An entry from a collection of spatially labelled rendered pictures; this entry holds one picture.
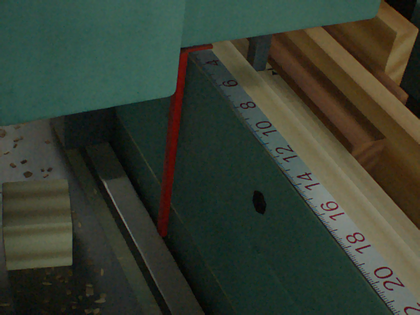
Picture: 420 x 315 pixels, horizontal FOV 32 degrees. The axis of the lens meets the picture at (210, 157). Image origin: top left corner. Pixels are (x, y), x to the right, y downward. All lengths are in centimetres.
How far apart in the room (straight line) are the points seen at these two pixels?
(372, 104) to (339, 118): 2
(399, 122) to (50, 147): 29
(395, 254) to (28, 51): 17
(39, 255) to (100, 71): 21
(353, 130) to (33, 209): 20
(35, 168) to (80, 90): 26
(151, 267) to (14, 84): 21
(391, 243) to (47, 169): 31
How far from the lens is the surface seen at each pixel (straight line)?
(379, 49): 43
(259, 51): 42
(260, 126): 36
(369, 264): 30
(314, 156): 36
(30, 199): 47
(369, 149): 39
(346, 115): 40
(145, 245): 48
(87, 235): 51
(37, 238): 47
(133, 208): 50
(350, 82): 41
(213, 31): 35
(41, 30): 28
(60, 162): 56
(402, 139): 38
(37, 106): 30
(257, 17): 36
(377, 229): 33
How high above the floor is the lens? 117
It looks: 40 degrees down
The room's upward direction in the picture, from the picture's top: 9 degrees clockwise
